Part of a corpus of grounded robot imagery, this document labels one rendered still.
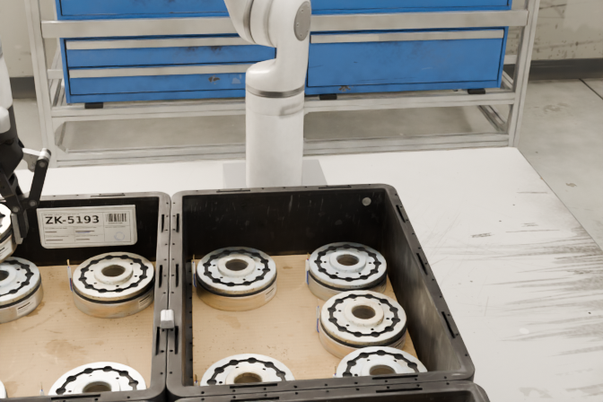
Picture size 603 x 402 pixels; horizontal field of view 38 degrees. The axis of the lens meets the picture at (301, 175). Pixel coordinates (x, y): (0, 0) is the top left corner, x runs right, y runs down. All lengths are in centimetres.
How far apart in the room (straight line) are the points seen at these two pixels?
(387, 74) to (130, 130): 110
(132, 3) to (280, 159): 161
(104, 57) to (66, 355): 200
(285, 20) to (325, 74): 176
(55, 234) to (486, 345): 62
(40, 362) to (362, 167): 88
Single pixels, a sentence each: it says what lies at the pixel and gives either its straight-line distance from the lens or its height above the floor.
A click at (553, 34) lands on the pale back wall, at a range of 423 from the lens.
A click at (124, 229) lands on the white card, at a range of 118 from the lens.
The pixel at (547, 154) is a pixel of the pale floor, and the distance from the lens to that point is 353.
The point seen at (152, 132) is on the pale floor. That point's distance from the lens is 355.
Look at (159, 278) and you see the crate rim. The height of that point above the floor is 92.
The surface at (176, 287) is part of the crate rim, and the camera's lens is 98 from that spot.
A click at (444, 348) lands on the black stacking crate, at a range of 94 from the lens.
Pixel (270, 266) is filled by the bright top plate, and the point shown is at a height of 86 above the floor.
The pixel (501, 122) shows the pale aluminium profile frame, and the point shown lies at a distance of 341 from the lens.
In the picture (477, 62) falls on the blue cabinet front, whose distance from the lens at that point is 317.
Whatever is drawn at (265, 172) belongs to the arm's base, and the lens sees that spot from 139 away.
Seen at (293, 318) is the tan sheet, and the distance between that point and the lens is 109.
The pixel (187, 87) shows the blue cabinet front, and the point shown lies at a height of 36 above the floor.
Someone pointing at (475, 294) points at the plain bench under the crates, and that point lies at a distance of 140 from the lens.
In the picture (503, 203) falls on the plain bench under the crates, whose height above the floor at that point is 70.
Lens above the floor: 149
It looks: 28 degrees down
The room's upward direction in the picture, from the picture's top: 2 degrees clockwise
